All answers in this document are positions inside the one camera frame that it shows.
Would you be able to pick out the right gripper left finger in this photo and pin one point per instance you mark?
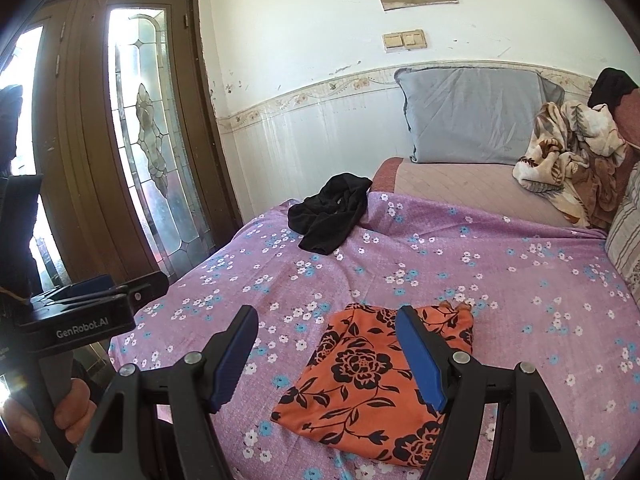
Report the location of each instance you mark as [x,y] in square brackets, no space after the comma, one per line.
[158,424]

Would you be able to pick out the orange black floral blouse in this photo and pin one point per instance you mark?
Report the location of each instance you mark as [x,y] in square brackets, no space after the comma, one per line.
[357,393]

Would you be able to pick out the person's left hand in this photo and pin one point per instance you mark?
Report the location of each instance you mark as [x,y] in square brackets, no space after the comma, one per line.
[72,415]

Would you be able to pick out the purple floral bed sheet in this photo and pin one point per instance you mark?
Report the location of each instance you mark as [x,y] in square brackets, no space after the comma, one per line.
[541,294]

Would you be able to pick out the pink quilted mattress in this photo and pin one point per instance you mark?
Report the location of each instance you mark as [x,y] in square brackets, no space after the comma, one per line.
[489,188]

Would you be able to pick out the black crumpled garment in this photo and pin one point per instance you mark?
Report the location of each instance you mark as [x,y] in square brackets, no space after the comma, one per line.
[325,220]

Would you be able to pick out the striped cushion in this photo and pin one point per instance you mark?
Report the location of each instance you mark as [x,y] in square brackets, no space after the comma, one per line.
[623,242]

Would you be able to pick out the wooden stained glass door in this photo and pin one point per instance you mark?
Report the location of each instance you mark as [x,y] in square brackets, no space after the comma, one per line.
[116,118]

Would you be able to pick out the beige floral blanket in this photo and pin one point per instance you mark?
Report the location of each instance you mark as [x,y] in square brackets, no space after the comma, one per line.
[578,161]

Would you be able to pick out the grey pillow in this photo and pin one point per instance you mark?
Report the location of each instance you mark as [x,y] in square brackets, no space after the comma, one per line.
[472,115]

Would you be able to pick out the black cloth by headboard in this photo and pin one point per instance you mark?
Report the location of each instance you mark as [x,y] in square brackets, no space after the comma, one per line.
[610,88]

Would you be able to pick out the beige wall switch plate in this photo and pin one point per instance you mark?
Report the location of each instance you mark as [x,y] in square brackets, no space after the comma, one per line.
[408,40]

